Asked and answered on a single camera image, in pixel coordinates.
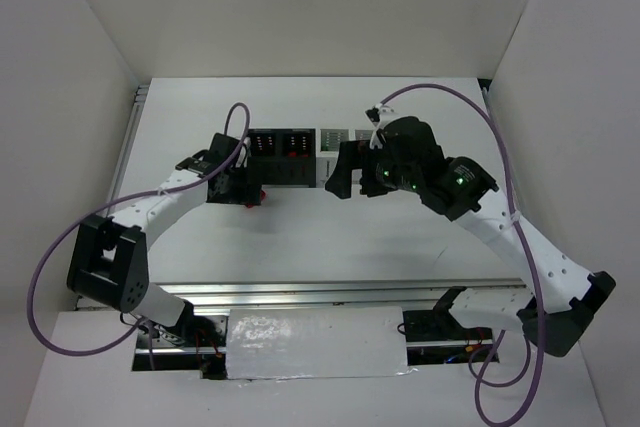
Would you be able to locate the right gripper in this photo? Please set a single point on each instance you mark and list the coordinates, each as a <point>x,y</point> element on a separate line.
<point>363,173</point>

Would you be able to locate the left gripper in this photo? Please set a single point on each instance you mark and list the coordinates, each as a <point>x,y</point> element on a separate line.
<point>251,186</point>

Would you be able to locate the red lego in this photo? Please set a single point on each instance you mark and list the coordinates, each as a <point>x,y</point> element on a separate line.
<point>257,200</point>

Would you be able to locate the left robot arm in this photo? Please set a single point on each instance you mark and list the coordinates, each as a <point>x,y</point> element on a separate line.
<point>110,263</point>

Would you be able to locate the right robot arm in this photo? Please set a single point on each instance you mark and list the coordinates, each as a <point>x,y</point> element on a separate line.
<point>560,298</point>

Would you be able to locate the white double container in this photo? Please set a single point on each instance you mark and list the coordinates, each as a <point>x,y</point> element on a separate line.
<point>326,161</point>

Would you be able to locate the black double container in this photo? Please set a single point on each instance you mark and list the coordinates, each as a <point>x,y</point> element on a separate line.
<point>268,163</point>

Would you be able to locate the white foil covered plate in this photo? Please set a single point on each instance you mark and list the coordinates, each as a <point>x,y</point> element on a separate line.
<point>336,342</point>

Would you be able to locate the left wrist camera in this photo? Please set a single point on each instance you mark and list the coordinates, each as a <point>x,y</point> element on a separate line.
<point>244,154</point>

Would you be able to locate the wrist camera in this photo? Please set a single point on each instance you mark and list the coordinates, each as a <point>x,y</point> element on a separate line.
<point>380,116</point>
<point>244,154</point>

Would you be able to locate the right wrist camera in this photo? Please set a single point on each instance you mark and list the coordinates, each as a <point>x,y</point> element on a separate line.
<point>380,116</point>

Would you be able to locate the aluminium rail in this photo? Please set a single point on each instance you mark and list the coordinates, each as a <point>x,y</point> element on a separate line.
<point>407,294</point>

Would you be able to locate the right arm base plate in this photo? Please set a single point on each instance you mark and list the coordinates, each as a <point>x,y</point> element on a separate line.
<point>424,326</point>

